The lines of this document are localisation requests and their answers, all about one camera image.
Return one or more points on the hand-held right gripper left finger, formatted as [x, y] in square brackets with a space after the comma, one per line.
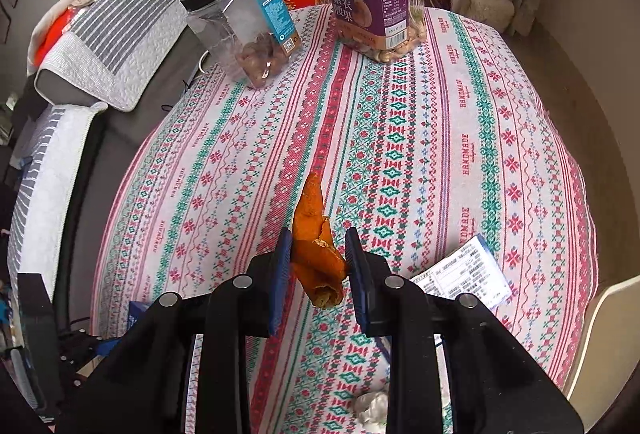
[280, 284]

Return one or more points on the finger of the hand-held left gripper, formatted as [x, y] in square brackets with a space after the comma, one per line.
[85, 354]

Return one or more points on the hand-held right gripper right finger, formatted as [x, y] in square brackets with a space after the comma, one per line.
[357, 284]

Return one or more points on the orange peel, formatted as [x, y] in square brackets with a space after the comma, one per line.
[312, 259]

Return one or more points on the blue milk carton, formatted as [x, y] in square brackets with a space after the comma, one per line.
[465, 271]

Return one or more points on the crumpled white tissue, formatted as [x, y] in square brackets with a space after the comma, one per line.
[372, 406]

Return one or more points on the striped quilted seat cover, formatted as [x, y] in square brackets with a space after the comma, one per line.
[45, 194]

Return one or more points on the dark grey sofa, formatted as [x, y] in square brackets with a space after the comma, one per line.
[125, 128]

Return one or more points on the clear jar with blue label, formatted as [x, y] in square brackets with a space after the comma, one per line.
[235, 23]

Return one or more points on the grey striped quilted blanket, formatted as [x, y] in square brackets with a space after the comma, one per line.
[120, 33]

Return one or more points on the white bag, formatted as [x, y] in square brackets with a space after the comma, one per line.
[487, 11]

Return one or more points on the red cloth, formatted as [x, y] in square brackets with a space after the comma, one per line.
[55, 31]

